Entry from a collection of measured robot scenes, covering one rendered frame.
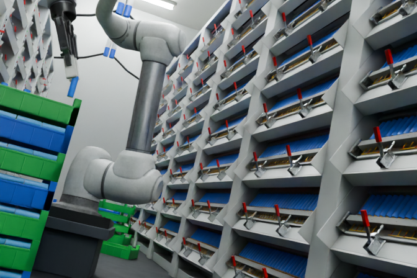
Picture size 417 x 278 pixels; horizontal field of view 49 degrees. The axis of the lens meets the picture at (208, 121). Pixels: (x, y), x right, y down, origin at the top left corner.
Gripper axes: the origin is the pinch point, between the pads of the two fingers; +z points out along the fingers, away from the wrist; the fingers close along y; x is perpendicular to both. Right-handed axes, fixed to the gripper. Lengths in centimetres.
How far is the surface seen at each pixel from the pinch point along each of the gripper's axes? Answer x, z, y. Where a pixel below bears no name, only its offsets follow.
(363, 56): -81, 18, -5
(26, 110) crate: 11.4, 12.6, -7.7
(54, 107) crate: 5.1, 12.5, -4.5
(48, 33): 98, -165, 273
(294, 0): -80, -29, 48
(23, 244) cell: 19, 47, -2
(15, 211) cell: 19.0, 38.3, -4.3
